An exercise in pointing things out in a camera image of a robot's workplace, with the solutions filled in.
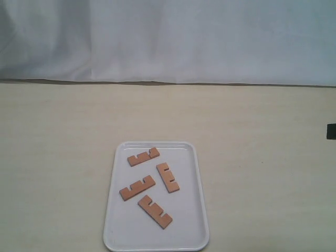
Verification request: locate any wooden notched puzzle piece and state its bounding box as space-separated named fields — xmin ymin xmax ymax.
xmin=128 ymin=148 xmax=160 ymax=167
xmin=119 ymin=175 xmax=156 ymax=201
xmin=138 ymin=195 xmax=173 ymax=229
xmin=156 ymin=163 xmax=180 ymax=193

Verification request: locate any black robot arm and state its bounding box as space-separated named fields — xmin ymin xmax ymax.
xmin=326 ymin=123 xmax=336 ymax=140

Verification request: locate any white rectangular plastic tray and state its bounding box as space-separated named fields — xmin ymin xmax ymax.
xmin=103 ymin=141 xmax=209 ymax=251

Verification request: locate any white fabric backdrop curtain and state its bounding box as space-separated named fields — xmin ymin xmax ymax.
xmin=1 ymin=1 xmax=335 ymax=86

